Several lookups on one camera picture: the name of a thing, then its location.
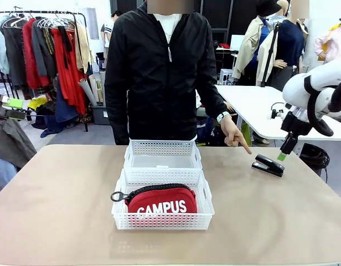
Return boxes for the grey storage box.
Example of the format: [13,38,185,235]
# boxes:
[90,104,111,126]

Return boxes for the person in black jacket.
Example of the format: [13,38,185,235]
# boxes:
[104,0,229,146]

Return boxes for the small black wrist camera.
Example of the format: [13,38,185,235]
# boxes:
[270,102,287,121]

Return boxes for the red hanging coat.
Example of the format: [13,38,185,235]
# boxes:
[22,18,51,90]

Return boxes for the beige hanging garment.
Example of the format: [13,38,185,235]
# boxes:
[73,23,93,74]

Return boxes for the person's left hand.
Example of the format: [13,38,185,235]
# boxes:
[220,115,253,155]

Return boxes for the white perforated plastic basket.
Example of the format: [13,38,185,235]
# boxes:
[123,139,203,171]
[111,167,215,231]

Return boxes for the mannequin with beige trench coat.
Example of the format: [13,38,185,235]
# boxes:
[232,0,282,87]

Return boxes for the blue bag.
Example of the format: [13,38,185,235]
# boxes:
[196,116,215,144]

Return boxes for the bystander in white shirt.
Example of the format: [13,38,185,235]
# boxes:
[100,10,122,68]

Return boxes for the red zippered campus pouch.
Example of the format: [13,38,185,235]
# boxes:
[110,183,198,228]

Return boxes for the person's right forearm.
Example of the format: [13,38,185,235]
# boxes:
[104,83,130,146]

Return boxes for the long red dress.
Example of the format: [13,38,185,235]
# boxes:
[50,27,87,115]

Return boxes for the white teal wristband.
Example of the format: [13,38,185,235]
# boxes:
[216,111,230,124]

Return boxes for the white laptop screen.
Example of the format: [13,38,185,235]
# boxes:
[229,34,246,52]

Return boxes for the light blue garment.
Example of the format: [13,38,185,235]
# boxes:
[0,155,18,190]

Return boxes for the dark grey hanging garment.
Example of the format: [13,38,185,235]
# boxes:
[0,23,29,87]

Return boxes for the rolled paper tube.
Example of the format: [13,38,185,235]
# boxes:
[77,78,98,107]
[88,74,102,106]

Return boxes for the navy cloth pile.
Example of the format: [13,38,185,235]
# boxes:
[39,83,80,139]

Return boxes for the grey cloth heap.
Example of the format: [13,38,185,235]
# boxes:
[0,118,38,170]

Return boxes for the black stapler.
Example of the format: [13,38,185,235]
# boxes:
[251,154,286,178]

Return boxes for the yellow cloth item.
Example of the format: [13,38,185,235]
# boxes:
[27,96,48,111]

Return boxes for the black corrugated cable hose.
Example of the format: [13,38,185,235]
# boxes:
[304,74,341,137]

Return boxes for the mannequin with navy top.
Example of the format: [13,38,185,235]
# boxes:
[266,0,310,90]

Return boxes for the white work table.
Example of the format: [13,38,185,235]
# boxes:
[214,84,341,141]

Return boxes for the mannequin with pink garment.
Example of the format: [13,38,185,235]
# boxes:
[314,11,341,63]

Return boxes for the person's left forearm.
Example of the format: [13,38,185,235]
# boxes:
[197,69,229,119]

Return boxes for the grey hanging jacket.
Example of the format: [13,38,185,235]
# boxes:
[31,19,58,79]

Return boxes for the black metal clothes rack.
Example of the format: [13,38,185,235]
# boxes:
[0,10,90,132]

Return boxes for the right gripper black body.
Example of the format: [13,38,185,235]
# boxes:
[280,110,313,137]

